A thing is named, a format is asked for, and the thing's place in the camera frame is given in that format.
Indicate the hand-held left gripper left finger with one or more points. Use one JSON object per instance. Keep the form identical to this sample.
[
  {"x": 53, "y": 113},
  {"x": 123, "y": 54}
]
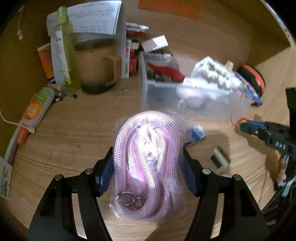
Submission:
[{"x": 106, "y": 171}]

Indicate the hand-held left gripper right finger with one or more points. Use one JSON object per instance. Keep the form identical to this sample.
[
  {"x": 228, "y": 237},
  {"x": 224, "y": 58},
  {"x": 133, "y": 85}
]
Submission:
[{"x": 190, "y": 176}]

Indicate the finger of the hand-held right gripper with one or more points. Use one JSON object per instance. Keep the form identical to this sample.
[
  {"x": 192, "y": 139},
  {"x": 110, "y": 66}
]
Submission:
[
  {"x": 260, "y": 125},
  {"x": 252, "y": 132}
]

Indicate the clear plastic container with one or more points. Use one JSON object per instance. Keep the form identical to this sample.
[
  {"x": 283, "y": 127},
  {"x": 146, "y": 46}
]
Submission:
[{"x": 161, "y": 97}]

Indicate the small beige box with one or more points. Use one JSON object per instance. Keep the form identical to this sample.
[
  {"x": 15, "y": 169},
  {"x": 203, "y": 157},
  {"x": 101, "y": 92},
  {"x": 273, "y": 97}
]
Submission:
[{"x": 220, "y": 157}]

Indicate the small blue packet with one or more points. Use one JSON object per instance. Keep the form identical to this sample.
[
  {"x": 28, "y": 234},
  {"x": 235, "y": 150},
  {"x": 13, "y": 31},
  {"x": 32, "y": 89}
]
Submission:
[{"x": 196, "y": 134}]

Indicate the black orange zip case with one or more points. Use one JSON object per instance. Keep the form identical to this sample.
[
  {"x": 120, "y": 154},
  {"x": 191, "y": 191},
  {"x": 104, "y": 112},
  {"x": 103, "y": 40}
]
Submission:
[{"x": 253, "y": 78}]

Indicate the metal tipped pens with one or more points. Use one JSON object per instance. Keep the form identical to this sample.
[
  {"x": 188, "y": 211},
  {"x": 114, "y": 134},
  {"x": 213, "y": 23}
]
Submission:
[{"x": 62, "y": 92}]

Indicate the orange capped pen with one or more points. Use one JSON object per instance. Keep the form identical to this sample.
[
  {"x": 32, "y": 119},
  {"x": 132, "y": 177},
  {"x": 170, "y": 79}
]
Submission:
[{"x": 22, "y": 136}]

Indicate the orange green tube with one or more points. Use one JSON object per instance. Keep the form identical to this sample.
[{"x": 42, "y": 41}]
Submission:
[{"x": 37, "y": 106}]

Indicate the brown mug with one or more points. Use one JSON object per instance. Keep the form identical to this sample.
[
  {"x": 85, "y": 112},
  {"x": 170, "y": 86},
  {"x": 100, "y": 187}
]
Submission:
[{"x": 97, "y": 69}]

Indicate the white printed tag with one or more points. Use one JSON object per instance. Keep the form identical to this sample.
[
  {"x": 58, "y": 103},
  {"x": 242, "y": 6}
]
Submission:
[{"x": 4, "y": 180}]

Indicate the white printed packet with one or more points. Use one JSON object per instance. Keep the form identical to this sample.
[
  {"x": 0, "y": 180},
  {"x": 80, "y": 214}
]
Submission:
[{"x": 57, "y": 62}]

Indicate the yellow-green spray bottle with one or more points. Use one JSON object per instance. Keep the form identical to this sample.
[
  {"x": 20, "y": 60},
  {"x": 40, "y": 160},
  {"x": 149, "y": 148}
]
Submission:
[{"x": 68, "y": 58}]

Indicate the orange tube box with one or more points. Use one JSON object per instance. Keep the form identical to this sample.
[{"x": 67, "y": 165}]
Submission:
[{"x": 45, "y": 62}]

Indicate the stack of booklets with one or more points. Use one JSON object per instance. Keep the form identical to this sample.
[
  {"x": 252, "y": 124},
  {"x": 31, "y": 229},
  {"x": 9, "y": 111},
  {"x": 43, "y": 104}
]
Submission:
[{"x": 133, "y": 46}]

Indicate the small white box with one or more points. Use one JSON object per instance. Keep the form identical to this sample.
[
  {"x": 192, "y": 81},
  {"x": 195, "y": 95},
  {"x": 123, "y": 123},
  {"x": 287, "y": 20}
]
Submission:
[{"x": 157, "y": 42}]

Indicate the white paper receipt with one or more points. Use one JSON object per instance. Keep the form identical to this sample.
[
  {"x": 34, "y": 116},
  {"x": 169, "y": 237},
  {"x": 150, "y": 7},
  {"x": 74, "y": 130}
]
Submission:
[{"x": 92, "y": 18}]

